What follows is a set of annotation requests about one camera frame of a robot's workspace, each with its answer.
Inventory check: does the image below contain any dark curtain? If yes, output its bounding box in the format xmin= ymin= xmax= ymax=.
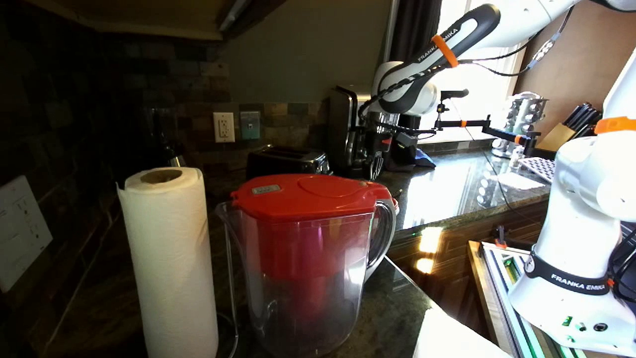
xmin=389 ymin=0 xmax=443 ymax=66

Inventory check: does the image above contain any wooden lower cabinet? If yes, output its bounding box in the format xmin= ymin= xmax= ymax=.
xmin=389 ymin=197 xmax=552 ymax=321

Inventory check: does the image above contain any white paper towel roll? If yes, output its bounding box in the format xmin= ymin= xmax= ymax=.
xmin=117 ymin=165 xmax=220 ymax=358

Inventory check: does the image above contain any white double outlet plate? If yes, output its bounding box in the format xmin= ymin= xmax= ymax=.
xmin=0 ymin=175 xmax=53 ymax=295

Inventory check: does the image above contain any small wall outlet plate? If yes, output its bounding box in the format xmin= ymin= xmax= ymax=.
xmin=238 ymin=110 xmax=262 ymax=144

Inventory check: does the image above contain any white paper sheet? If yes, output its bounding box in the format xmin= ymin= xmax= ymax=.
xmin=413 ymin=307 xmax=512 ymax=358

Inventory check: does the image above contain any wooden cabinet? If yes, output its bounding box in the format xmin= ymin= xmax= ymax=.
xmin=25 ymin=0 xmax=286 ymax=44
xmin=389 ymin=197 xmax=552 ymax=321

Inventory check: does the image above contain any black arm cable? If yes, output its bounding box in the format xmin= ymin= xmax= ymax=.
xmin=463 ymin=6 xmax=578 ymax=78

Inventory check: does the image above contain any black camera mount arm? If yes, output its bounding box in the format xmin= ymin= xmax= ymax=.
xmin=389 ymin=88 xmax=534 ymax=167

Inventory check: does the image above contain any wooden knife block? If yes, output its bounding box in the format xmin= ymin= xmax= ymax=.
xmin=534 ymin=102 xmax=614 ymax=154

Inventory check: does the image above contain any clear pitcher with red lid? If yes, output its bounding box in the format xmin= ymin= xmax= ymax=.
xmin=214 ymin=173 xmax=401 ymax=358

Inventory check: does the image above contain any checkered cloth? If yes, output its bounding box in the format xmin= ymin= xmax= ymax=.
xmin=514 ymin=156 xmax=554 ymax=185

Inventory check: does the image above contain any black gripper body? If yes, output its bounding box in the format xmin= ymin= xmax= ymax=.
xmin=359 ymin=110 xmax=401 ymax=175

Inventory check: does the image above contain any black coffee maker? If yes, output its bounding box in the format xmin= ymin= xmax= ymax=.
xmin=326 ymin=86 xmax=363 ymax=175

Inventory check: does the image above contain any black and chrome toaster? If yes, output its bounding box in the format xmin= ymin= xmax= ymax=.
xmin=244 ymin=146 xmax=332 ymax=179

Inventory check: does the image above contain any wooden upper cabinet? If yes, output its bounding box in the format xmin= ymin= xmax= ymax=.
xmin=25 ymin=0 xmax=286 ymax=44

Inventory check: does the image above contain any white light switch plate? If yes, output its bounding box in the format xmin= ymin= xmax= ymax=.
xmin=210 ymin=110 xmax=238 ymax=146

